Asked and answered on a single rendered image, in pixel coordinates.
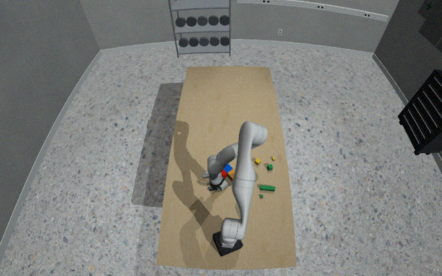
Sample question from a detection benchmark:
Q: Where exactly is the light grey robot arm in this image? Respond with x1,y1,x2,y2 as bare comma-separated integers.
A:
202,121,268,248

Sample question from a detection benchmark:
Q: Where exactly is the brown wood-grain cube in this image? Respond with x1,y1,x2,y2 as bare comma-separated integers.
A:
227,169,235,181

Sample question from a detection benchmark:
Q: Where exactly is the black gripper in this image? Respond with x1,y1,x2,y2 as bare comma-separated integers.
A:
207,177,225,191

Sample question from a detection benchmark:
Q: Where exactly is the blue cube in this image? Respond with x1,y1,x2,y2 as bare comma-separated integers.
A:
224,164,233,173

